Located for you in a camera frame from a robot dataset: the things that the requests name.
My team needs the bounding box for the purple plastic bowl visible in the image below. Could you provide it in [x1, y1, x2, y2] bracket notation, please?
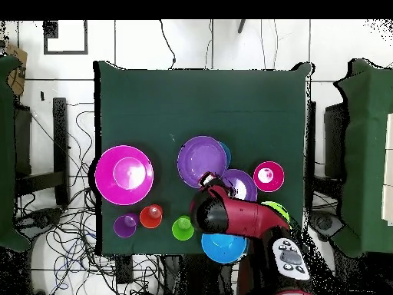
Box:
[177, 135, 228, 189]
[220, 168, 258, 203]

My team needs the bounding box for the blue ribbed small bowl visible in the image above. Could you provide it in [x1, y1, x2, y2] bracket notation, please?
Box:
[219, 141, 232, 169]

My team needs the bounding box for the orange plastic cup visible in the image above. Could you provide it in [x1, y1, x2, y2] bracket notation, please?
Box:
[139, 203, 163, 229]

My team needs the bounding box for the pink plastic bowl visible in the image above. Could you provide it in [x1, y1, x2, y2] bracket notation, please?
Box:
[94, 144, 154, 206]

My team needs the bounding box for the green plastic cup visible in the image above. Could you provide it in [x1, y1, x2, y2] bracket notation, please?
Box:
[171, 214, 195, 241]

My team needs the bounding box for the red plastic bowl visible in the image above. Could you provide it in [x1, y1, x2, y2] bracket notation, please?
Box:
[253, 161, 286, 194]

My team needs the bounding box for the blue deep plastic bowl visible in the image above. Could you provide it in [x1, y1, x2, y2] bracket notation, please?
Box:
[200, 232, 248, 264]

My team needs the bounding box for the dark green tablecloth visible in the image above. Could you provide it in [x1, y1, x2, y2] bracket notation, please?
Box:
[93, 60, 314, 257]

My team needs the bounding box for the green plastic bowl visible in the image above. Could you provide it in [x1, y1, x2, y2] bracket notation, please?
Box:
[260, 201, 291, 227]

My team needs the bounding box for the purple plastic cup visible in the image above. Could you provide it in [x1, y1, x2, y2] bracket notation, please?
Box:
[113, 212, 140, 239]

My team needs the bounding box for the black upright bar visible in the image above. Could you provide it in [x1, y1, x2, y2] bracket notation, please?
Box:
[305, 101, 317, 210]

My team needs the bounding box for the black power strip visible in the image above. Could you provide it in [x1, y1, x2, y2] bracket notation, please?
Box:
[115, 254, 134, 285]

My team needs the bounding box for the black box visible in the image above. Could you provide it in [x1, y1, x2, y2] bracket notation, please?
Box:
[323, 102, 348, 179]

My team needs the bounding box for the black metal stand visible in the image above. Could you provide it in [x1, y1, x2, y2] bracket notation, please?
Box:
[15, 97, 70, 206]

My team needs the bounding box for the green cloth covered table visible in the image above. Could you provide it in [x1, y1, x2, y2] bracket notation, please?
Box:
[334, 58, 393, 256]
[0, 55, 31, 253]

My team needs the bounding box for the black cabinet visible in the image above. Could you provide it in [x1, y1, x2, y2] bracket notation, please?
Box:
[13, 104, 32, 176]

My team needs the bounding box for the brown cardboard box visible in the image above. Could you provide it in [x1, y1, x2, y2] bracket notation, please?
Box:
[5, 44, 28, 97]

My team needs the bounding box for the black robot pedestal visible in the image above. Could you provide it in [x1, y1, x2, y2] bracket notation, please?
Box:
[159, 254, 246, 295]

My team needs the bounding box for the dark pedestal leg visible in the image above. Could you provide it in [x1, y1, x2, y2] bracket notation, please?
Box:
[16, 207, 64, 230]
[308, 208, 343, 239]

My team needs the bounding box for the black cable tangle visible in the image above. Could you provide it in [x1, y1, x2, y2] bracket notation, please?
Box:
[15, 102, 167, 295]

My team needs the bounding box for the black floor cable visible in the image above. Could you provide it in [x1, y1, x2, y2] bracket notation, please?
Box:
[158, 20, 177, 70]

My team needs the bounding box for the blue cable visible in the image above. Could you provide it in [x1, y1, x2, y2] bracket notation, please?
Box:
[53, 233, 96, 291]

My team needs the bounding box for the black square floor frame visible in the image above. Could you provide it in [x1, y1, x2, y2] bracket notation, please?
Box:
[42, 20, 89, 55]

